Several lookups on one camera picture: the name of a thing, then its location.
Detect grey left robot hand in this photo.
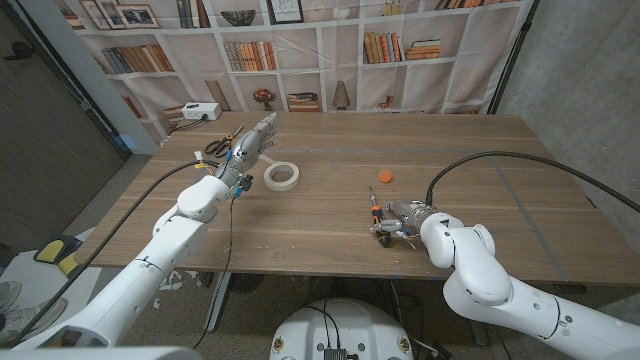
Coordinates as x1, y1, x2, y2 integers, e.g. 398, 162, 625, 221
214, 112, 280, 189

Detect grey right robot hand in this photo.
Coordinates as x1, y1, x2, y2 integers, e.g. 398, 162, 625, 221
369, 199, 439, 239

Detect orange black screwdriver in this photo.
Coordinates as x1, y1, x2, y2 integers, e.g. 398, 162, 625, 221
368, 186, 394, 249

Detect cream masking tape roll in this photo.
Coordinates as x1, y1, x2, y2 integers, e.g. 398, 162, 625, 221
257, 153, 301, 192

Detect white power strip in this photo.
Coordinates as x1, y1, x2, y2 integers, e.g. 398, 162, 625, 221
180, 102, 223, 122

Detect printed bookshelf backdrop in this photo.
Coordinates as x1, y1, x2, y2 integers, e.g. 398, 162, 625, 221
52, 0, 536, 144

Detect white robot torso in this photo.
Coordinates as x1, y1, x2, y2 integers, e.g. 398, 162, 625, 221
269, 298, 415, 360

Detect dark grey table leg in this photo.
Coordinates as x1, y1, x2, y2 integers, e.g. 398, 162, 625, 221
469, 319, 490, 347

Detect white paper scraps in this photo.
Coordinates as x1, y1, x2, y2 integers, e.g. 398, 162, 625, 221
149, 269, 201, 310

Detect white table leg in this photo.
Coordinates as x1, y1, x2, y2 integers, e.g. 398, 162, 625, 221
204, 272, 232, 334

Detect black backdrop stand pole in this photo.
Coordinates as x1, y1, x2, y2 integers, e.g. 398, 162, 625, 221
487, 0, 541, 115

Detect yellow black floor object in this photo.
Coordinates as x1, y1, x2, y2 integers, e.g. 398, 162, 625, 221
33, 234, 84, 279

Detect black orange handled scissors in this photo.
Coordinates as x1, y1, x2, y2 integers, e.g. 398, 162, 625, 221
203, 124, 245, 158

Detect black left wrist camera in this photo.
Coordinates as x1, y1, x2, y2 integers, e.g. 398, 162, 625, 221
232, 173, 254, 197

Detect thin black left wrist cable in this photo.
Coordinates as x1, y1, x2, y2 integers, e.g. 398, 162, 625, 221
192, 192, 237, 351

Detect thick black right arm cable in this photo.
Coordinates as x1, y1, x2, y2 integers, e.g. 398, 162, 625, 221
425, 150, 640, 214

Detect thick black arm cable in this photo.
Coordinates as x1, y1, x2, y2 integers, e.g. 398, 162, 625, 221
0, 159, 221, 347
425, 150, 640, 214

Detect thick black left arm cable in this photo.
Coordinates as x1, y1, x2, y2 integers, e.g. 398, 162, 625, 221
0, 159, 221, 347

